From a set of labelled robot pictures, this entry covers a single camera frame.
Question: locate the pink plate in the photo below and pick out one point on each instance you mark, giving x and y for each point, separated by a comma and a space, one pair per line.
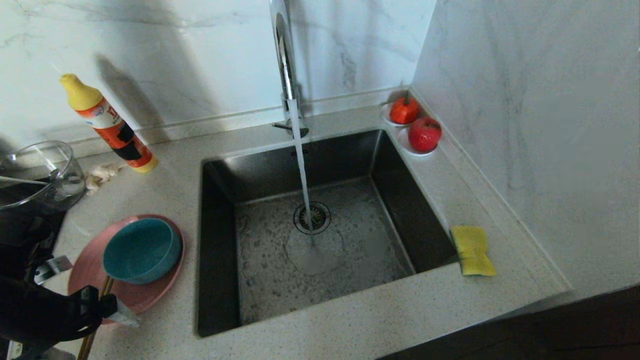
150, 295

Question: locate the metal utensil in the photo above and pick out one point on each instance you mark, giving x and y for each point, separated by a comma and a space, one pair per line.
22, 181

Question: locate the chrome faucet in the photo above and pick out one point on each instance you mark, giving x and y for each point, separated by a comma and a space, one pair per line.
285, 60

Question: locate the running water stream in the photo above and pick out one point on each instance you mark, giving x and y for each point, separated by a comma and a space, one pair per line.
300, 160

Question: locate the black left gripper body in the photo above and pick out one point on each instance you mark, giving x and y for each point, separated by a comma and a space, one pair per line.
50, 315

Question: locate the yellow green sponge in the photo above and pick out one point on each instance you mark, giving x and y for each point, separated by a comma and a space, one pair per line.
472, 250

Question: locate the stainless steel sink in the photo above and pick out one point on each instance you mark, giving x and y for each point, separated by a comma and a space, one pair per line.
350, 265

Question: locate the red apple on dish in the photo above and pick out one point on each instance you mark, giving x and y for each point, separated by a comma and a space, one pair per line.
405, 146

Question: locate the black cooktop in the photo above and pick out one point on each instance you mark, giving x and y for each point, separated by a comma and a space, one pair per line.
56, 222

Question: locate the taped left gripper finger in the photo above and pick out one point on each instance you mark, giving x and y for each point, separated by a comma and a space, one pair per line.
117, 312

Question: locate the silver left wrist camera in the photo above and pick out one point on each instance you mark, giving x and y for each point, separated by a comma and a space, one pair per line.
52, 270

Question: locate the yellow orange white detergent bottle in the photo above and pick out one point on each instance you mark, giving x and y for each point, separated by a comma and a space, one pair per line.
115, 132

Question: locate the clear glass bowl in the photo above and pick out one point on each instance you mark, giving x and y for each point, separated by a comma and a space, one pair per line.
62, 187

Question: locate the garlic bulb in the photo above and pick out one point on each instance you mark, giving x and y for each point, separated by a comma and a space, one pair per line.
102, 175

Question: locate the teal bowl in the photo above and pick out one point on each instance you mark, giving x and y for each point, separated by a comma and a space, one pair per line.
142, 250

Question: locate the round metal drain strainer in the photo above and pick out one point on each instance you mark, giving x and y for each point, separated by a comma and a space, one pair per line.
323, 216

